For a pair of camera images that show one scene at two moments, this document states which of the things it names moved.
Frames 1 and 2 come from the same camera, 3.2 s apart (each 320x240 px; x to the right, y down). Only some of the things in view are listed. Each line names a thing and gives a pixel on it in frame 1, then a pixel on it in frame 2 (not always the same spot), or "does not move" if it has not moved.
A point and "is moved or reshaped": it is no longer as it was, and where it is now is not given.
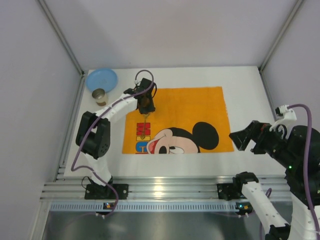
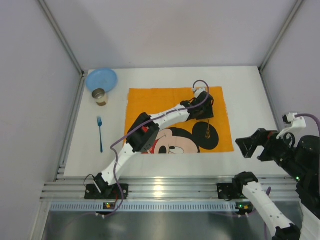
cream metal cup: x=100 y=97 does not move
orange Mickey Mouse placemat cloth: x=185 y=120 does not move
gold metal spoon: x=146 y=115 is moved or reshaped
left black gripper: x=146 y=109 → x=206 y=109
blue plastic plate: x=102 y=78 does not move
